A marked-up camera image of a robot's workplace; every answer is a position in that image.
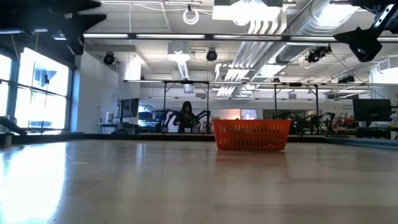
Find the black background rig frame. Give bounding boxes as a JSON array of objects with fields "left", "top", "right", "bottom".
[
  {"left": 248, "top": 81, "right": 320, "bottom": 135},
  {"left": 123, "top": 79, "right": 212, "bottom": 134}
]

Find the white hanging light fixture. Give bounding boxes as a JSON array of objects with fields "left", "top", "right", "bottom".
[{"left": 167, "top": 42, "right": 191, "bottom": 80}]

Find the white cable coil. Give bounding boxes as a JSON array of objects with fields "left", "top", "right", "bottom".
[{"left": 182, "top": 7, "right": 200, "bottom": 26}]

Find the white ceiling light panel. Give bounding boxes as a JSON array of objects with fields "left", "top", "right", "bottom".
[{"left": 212, "top": 0, "right": 283, "bottom": 26}]

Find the large window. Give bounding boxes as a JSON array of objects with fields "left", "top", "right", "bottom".
[{"left": 0, "top": 46, "right": 73, "bottom": 135}]

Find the black aluminium table frame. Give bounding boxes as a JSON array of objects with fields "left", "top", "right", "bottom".
[{"left": 0, "top": 116, "right": 398, "bottom": 151}]

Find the black computer monitor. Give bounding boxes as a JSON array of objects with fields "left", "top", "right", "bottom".
[
  {"left": 352, "top": 98, "right": 392, "bottom": 123},
  {"left": 119, "top": 98, "right": 141, "bottom": 119}
]

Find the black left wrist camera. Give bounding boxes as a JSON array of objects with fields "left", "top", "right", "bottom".
[{"left": 62, "top": 14, "right": 107, "bottom": 56}]

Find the overhead led light bar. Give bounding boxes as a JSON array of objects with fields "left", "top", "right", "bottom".
[{"left": 0, "top": 29, "right": 398, "bottom": 44}]

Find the orange plastic basket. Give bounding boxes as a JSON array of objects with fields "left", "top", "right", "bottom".
[{"left": 212, "top": 119, "right": 292, "bottom": 152}]

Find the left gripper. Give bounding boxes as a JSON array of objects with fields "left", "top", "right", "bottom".
[{"left": 0, "top": 12, "right": 78, "bottom": 35}]

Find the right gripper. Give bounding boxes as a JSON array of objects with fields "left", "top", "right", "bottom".
[{"left": 369, "top": 2, "right": 398, "bottom": 35}]

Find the black ceiling camera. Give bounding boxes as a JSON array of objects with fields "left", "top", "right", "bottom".
[
  {"left": 337, "top": 74, "right": 356, "bottom": 85},
  {"left": 305, "top": 45, "right": 332, "bottom": 64}
]

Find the person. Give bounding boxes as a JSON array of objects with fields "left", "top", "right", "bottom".
[{"left": 173, "top": 100, "right": 200, "bottom": 134}]

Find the silver ventilation duct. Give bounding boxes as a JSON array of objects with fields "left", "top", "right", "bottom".
[{"left": 275, "top": 0, "right": 363, "bottom": 65}]

